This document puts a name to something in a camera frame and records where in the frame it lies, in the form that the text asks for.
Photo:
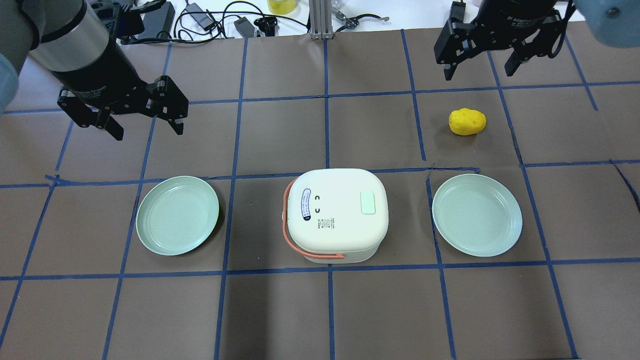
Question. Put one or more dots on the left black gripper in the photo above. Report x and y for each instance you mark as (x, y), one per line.
(96, 69)

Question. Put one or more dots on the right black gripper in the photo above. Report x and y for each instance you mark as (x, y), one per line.
(512, 17)

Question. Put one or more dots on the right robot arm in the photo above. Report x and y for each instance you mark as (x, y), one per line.
(614, 23)

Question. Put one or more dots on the white rice cooker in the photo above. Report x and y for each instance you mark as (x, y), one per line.
(335, 215)

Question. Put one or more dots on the yellow potato toy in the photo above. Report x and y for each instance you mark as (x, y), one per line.
(467, 122)

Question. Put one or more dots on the green plate left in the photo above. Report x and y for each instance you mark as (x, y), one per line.
(177, 215)

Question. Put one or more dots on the green plate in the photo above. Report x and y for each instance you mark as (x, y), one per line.
(477, 215)
(177, 215)

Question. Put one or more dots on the black power adapter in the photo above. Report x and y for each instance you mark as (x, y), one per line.
(244, 27)

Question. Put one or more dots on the green plate right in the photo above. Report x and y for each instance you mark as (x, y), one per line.
(477, 215)

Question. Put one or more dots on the aluminium frame post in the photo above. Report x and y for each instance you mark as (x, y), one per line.
(320, 16)

